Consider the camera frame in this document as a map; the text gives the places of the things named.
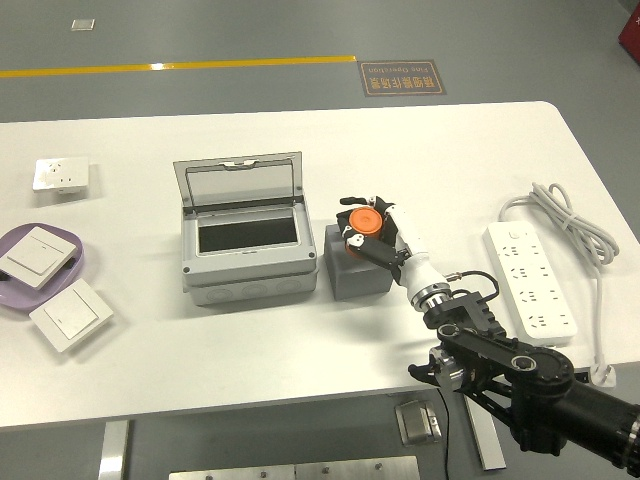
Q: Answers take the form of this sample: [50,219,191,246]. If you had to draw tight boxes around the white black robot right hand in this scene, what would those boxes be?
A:
[335,193,449,302]

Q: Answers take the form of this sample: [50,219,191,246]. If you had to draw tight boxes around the orange cylinder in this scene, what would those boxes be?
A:
[344,207,385,257]

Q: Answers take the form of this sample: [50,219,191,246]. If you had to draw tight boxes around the grey electrical box with lid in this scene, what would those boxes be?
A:
[172,151,321,308]

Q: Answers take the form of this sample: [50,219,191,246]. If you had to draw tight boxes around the grey cube with round hole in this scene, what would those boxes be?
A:
[323,223,395,302]

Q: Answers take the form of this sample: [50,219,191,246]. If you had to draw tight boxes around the silver floor socket box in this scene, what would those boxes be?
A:
[394,398,444,448]

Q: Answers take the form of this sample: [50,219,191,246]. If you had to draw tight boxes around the brown floor sign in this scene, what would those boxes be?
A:
[356,58,448,98]

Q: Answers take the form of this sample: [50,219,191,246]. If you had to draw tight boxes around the white table leg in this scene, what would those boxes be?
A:
[97,419,131,480]
[462,394,507,472]

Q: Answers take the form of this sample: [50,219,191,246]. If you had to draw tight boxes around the red object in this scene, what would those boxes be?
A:
[617,0,640,59]

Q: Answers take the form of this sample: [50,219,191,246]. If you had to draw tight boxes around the purple tray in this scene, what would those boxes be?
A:
[0,223,86,317]

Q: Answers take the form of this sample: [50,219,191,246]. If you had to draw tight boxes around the white power cord with plug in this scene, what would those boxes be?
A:
[498,181,621,390]

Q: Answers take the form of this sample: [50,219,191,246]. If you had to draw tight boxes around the thin black floor cable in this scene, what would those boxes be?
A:
[437,388,454,480]

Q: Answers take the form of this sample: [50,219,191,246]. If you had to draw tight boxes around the grey metal base plate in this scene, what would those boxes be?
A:
[294,455,421,480]
[168,463,297,480]

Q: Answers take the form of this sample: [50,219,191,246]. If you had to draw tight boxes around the white wall switch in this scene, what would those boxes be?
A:
[0,225,83,290]
[28,278,115,354]

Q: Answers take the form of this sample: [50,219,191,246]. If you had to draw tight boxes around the white wall socket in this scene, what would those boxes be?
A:
[32,156,90,195]

